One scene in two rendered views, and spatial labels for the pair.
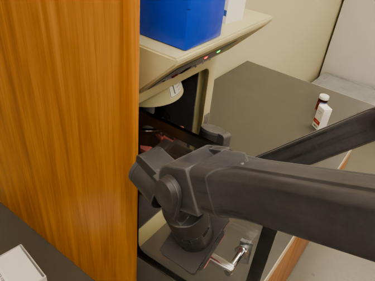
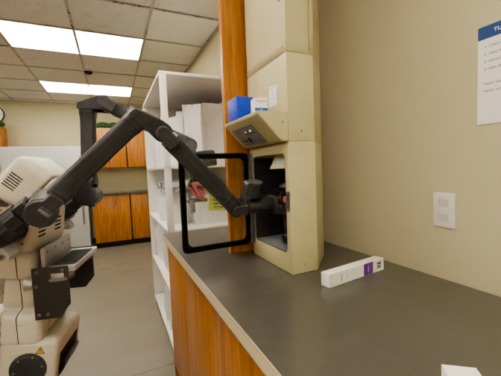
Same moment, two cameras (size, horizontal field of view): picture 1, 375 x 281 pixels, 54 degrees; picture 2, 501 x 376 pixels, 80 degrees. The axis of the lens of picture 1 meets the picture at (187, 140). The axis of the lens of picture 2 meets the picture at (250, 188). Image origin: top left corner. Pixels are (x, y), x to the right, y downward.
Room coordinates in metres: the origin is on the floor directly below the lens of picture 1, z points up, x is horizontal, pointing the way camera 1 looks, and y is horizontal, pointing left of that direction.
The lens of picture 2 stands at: (1.26, -1.00, 1.32)
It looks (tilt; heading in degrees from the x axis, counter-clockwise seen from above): 4 degrees down; 122
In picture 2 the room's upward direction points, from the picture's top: 2 degrees counter-clockwise
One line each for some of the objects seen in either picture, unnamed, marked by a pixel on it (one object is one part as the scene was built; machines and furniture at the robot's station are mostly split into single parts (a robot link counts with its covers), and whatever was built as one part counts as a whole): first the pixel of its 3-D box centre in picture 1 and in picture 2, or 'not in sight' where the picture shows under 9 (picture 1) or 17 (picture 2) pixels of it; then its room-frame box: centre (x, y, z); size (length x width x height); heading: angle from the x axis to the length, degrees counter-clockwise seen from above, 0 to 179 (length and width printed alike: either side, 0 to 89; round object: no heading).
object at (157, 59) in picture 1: (203, 51); (253, 131); (0.65, -0.01, 1.46); 0.32 x 0.11 x 0.10; 147
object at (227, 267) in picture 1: (217, 251); not in sight; (0.41, -0.07, 1.20); 0.10 x 0.05 x 0.03; 59
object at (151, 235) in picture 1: (191, 224); (216, 201); (0.47, -0.02, 1.19); 0.30 x 0.01 x 0.40; 59
